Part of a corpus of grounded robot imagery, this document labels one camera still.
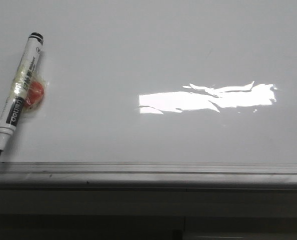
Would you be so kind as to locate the white black whiteboard marker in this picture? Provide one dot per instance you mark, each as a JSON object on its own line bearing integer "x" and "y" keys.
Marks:
{"x": 21, "y": 82}

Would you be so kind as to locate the aluminium whiteboard frame rail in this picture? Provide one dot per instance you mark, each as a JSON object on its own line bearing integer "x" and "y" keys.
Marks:
{"x": 127, "y": 175}

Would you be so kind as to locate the white whiteboard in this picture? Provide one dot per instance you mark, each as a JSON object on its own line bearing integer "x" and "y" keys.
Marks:
{"x": 181, "y": 81}

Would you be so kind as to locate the red round magnet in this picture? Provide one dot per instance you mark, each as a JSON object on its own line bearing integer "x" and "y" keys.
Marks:
{"x": 35, "y": 95}

